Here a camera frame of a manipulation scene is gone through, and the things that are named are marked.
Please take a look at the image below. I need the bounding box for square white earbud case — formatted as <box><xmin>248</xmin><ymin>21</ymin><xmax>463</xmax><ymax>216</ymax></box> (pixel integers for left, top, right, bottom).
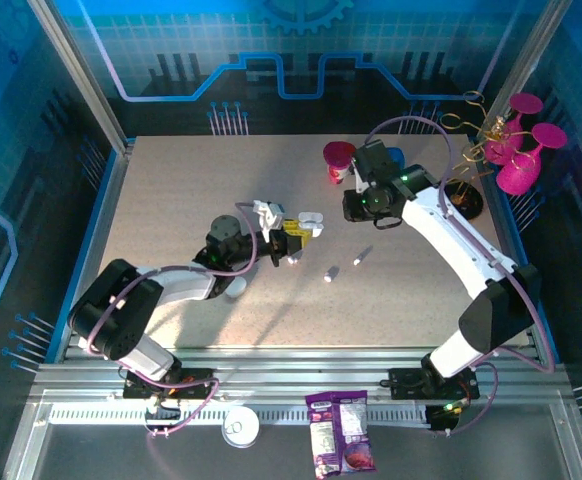
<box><xmin>298</xmin><ymin>211</ymin><xmax>325</xmax><ymax>239</ymax></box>

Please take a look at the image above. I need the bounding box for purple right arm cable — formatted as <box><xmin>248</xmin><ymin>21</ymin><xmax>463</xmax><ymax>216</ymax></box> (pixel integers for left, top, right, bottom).
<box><xmin>365</xmin><ymin>115</ymin><xmax>557</xmax><ymax>437</ymax></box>

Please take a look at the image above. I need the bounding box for blue table border strip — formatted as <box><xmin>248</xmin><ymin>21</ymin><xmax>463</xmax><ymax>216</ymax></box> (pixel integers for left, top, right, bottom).
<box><xmin>485</xmin><ymin>164</ymin><xmax>558</xmax><ymax>364</ymax></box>
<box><xmin>44</xmin><ymin>142</ymin><xmax>131</xmax><ymax>364</ymax></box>

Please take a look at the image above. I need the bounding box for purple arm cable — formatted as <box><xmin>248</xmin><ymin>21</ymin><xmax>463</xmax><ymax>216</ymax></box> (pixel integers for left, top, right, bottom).
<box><xmin>85</xmin><ymin>201</ymin><xmax>260</xmax><ymax>439</ymax></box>
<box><xmin>365</xmin><ymin>115</ymin><xmax>557</xmax><ymax>437</ymax></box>

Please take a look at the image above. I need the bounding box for purple snack bag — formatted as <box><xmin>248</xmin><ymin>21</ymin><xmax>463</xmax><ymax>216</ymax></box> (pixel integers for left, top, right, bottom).
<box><xmin>304</xmin><ymin>389</ymin><xmax>377</xmax><ymax>480</ymax></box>

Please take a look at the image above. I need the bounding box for aluminium frame rail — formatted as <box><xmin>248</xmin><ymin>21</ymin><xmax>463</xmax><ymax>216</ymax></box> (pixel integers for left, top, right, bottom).
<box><xmin>30</xmin><ymin>344</ymin><xmax>572</xmax><ymax>406</ymax></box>

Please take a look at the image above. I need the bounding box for aluminium frame post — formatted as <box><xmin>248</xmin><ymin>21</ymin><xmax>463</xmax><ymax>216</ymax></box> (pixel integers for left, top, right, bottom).
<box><xmin>28</xmin><ymin>0</ymin><xmax>135</xmax><ymax>154</ymax></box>
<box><xmin>484</xmin><ymin>0</ymin><xmax>575</xmax><ymax>129</ymax></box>

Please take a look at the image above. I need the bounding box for pink lid yogurt cup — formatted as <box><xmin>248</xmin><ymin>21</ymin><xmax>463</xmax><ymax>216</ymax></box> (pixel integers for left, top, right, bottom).
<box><xmin>322</xmin><ymin>141</ymin><xmax>357</xmax><ymax>186</ymax></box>

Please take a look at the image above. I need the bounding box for oval white earbud case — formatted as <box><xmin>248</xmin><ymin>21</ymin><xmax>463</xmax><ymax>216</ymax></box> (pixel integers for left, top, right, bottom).
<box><xmin>223</xmin><ymin>277</ymin><xmax>248</xmax><ymax>300</ymax></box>

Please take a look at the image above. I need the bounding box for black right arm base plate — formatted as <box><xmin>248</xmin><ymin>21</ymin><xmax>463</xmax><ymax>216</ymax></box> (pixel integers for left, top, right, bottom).
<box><xmin>388</xmin><ymin>367</ymin><xmax>481</xmax><ymax>401</ymax></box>

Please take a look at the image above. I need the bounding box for black controller box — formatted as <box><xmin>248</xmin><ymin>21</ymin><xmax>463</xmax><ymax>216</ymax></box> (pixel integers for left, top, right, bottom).
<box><xmin>426</xmin><ymin>404</ymin><xmax>460</xmax><ymax>434</ymax></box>

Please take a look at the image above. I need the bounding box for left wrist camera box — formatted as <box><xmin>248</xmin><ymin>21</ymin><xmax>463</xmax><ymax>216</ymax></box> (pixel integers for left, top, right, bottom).
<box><xmin>252</xmin><ymin>199</ymin><xmax>286</xmax><ymax>232</ymax></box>

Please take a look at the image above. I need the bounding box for gold wire rack black base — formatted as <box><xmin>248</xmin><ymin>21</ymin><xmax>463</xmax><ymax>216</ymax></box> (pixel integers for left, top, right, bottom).
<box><xmin>439</xmin><ymin>89</ymin><xmax>527</xmax><ymax>222</ymax></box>

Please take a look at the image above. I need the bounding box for white slotted cable duct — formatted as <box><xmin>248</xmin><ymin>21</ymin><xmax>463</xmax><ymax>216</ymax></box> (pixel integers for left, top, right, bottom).
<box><xmin>50</xmin><ymin>404</ymin><xmax>430</xmax><ymax>426</ymax></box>

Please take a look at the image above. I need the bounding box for pink stemmed glass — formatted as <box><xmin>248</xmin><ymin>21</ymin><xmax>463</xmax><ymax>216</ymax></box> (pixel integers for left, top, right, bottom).
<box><xmin>485</xmin><ymin>92</ymin><xmax>545</xmax><ymax>166</ymax></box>
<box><xmin>495</xmin><ymin>122</ymin><xmax>568</xmax><ymax>196</ymax></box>

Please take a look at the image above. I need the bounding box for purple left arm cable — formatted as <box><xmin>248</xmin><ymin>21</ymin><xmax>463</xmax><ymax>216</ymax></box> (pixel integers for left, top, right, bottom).
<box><xmin>85</xmin><ymin>201</ymin><xmax>260</xmax><ymax>439</ymax></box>

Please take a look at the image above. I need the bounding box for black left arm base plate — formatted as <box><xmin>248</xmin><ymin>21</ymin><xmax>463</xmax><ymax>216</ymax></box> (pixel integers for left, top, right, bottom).
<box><xmin>120</xmin><ymin>367</ymin><xmax>218</xmax><ymax>401</ymax></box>

